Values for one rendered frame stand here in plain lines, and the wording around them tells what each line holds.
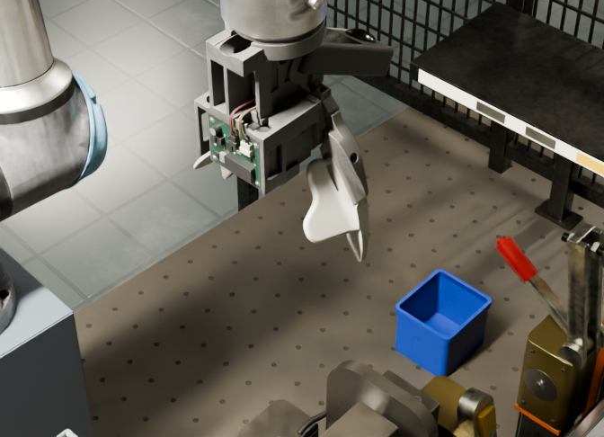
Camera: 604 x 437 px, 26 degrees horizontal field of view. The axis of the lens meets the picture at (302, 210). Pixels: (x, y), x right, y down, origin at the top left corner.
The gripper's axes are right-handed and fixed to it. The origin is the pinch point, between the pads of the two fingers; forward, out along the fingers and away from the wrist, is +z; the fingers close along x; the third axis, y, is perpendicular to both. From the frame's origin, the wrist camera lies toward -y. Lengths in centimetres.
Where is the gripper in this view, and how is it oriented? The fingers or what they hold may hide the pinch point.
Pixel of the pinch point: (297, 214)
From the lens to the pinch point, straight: 106.6
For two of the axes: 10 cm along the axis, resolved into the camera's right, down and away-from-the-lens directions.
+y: -6.8, 4.9, -5.5
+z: 0.1, 7.5, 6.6
